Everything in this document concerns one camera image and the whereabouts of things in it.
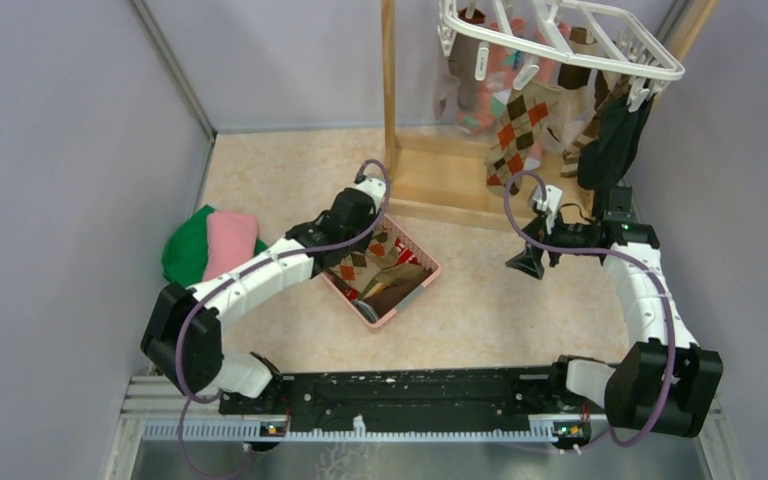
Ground purple cable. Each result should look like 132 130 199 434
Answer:
503 170 678 450
175 158 393 480

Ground white clip hanger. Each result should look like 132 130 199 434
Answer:
437 0 685 112

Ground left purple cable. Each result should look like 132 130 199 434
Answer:
175 158 393 480

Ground beige argyle sock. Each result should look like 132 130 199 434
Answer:
331 227 401 291
485 80 562 196

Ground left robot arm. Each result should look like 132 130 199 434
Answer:
140 176 390 414

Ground green cloth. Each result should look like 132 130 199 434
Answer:
161 205 267 287

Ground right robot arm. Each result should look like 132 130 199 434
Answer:
506 185 723 438

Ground pink sock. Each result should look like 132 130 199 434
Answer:
525 21 571 170
456 43 523 135

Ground wooden rack stand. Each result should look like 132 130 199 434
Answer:
380 1 719 231

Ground pink folded cloth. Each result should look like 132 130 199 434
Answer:
202 210 258 281

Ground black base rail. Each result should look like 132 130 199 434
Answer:
218 365 606 449

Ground black sock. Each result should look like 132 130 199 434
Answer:
577 94 652 190

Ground pink plastic basket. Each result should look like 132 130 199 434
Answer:
320 211 442 331

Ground striped socks in basket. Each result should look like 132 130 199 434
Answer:
334 228 435 319

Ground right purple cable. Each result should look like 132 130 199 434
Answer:
503 170 678 450

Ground maroon striped sock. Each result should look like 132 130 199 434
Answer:
432 56 464 120
448 33 480 112

